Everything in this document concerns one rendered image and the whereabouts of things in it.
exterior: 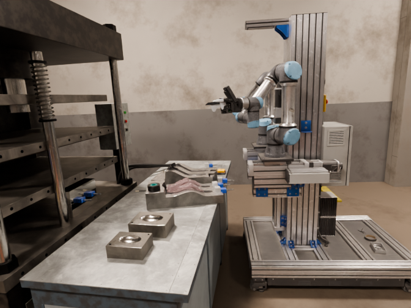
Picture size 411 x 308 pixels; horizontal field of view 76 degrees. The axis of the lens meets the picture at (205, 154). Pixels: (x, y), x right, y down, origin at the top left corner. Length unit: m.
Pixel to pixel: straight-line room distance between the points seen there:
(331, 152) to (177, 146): 2.83
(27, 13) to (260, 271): 2.10
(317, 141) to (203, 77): 2.57
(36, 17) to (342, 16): 4.07
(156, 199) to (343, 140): 1.43
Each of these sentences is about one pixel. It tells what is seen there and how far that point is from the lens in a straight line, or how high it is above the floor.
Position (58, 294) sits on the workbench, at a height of 0.73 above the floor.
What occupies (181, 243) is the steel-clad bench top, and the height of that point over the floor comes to 0.80.
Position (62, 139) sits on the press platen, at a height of 1.28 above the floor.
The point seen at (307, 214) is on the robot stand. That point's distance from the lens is 2.39.
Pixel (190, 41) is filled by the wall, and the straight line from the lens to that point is 4.43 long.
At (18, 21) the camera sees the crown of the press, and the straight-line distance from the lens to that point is 1.53.
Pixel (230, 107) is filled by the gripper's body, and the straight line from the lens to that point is 1.59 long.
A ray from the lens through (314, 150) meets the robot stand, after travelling 2.21.
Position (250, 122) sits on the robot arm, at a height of 1.32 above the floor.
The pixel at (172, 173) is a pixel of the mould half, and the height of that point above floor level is 0.92.
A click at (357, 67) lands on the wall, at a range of 4.79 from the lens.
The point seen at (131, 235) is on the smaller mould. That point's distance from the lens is 1.35.
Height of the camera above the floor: 1.48
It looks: 12 degrees down
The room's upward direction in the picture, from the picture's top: 3 degrees counter-clockwise
